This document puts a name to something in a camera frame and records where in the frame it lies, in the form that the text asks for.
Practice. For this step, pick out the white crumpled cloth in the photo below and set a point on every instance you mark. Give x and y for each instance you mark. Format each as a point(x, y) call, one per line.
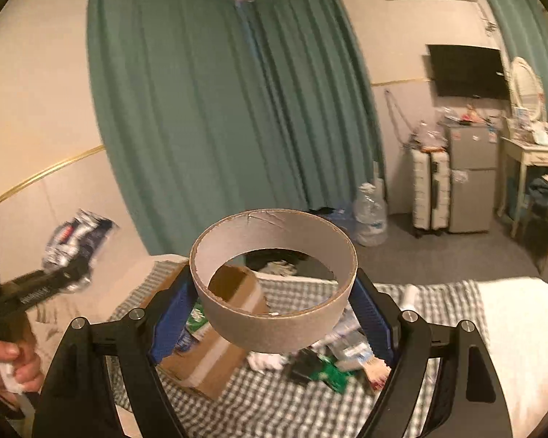
point(278, 268)

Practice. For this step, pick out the green checkered blanket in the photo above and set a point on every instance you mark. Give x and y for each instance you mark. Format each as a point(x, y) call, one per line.
point(274, 415)

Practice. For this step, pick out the black wall television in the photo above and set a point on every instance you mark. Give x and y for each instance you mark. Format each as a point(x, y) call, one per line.
point(468, 73)

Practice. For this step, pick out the wide green curtain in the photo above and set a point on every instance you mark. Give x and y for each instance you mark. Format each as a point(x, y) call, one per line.
point(187, 123)

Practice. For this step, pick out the blue plastic bags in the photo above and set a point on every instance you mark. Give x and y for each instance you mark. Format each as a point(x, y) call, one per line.
point(342, 219)

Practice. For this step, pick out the brown cardboard box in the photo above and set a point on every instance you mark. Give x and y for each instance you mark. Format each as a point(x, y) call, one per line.
point(210, 365)

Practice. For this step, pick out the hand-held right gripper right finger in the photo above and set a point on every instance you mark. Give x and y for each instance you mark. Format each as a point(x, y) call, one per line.
point(374, 324)

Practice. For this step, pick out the white oval mirror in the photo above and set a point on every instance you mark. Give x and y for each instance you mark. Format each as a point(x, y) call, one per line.
point(527, 86)

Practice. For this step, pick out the silver blue snack bag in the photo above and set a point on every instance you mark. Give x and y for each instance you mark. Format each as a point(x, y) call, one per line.
point(80, 237)

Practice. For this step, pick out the grey mini fridge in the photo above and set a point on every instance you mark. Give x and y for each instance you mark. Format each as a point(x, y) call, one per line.
point(472, 191)

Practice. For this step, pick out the pile of clothes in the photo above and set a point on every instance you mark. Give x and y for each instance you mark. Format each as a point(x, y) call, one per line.
point(541, 187)

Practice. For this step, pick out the person's left hand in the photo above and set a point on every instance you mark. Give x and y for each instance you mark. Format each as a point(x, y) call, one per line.
point(23, 369)

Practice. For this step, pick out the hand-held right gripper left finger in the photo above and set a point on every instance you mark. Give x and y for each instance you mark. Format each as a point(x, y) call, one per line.
point(171, 324)

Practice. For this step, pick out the green packet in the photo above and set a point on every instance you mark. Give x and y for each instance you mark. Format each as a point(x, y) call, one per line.
point(196, 324)
point(331, 374)

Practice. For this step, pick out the white hard suitcase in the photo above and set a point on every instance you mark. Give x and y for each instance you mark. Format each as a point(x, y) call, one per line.
point(431, 191)

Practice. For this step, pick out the black packet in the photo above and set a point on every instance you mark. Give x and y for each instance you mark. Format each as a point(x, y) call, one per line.
point(303, 365)

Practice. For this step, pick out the cardboard tape roll core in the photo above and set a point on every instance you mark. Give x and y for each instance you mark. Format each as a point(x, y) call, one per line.
point(265, 333)

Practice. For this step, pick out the large clear water bottle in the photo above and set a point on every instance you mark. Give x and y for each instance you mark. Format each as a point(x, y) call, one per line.
point(370, 219)

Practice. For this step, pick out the white duvet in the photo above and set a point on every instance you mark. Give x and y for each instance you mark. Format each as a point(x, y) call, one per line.
point(529, 351)

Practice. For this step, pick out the white dressing table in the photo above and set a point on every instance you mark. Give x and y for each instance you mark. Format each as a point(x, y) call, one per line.
point(525, 150)

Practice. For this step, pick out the clear plastic packet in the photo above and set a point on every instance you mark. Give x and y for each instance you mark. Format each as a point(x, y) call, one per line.
point(351, 344)

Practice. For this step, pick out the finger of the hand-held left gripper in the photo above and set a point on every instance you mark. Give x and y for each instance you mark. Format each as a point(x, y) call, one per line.
point(73, 271)

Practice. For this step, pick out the clear plastic bag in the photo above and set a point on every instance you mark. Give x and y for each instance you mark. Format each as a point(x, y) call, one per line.
point(427, 137)

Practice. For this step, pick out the white crumpled tissue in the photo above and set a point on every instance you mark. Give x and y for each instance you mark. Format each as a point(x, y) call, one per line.
point(267, 361)

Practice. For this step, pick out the narrow green curtain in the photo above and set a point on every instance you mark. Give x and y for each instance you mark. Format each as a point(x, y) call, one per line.
point(525, 18)

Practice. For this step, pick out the white cylindrical bottle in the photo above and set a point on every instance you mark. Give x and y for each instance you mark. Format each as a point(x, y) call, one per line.
point(411, 299)

